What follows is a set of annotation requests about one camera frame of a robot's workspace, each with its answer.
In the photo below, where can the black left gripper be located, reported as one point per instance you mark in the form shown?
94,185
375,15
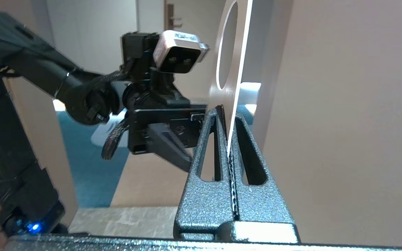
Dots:
166,115

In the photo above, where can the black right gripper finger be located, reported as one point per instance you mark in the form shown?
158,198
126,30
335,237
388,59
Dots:
263,209

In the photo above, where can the blue do-not-disturb door hanger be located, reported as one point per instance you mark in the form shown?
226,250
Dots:
227,97

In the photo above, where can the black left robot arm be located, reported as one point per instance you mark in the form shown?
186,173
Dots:
30,59

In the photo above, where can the beige room door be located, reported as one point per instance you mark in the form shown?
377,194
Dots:
344,122

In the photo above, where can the black robot torso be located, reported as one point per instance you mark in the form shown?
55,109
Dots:
5,157

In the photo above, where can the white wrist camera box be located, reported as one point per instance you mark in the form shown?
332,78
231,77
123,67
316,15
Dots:
180,59

